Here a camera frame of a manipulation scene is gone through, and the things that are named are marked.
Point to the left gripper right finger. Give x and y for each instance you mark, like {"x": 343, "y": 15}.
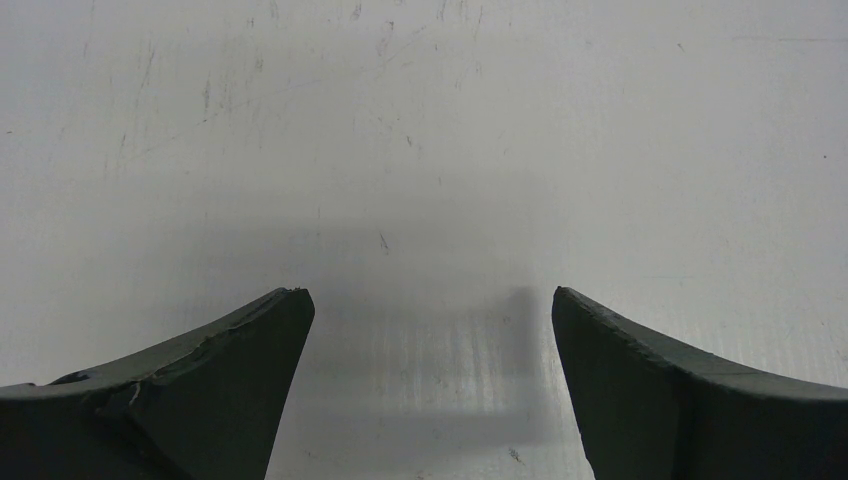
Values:
{"x": 648, "y": 406}

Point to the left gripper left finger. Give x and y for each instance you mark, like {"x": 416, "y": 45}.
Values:
{"x": 205, "y": 404}

